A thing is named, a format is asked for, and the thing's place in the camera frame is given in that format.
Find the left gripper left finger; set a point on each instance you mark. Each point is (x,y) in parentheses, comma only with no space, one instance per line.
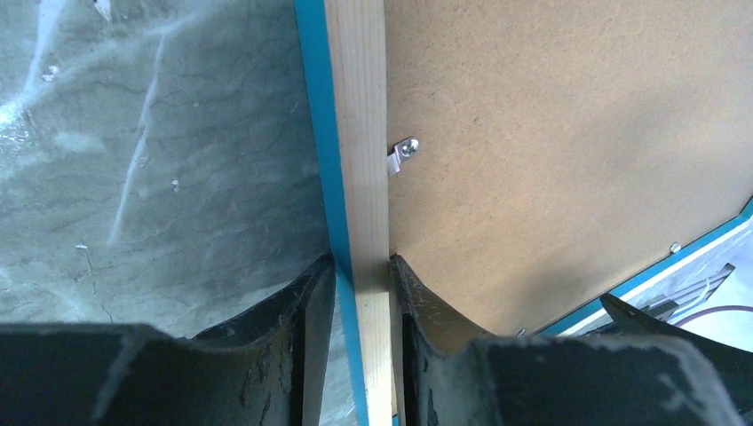
(264,366)

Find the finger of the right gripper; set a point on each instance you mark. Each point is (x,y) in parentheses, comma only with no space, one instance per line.
(734,365)

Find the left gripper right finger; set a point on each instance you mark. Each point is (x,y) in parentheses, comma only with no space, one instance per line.
(455,372)

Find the brown cardboard backing board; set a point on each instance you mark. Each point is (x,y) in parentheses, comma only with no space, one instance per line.
(565,145)

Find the blue wooden picture frame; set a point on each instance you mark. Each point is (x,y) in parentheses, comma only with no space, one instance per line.
(345,50)

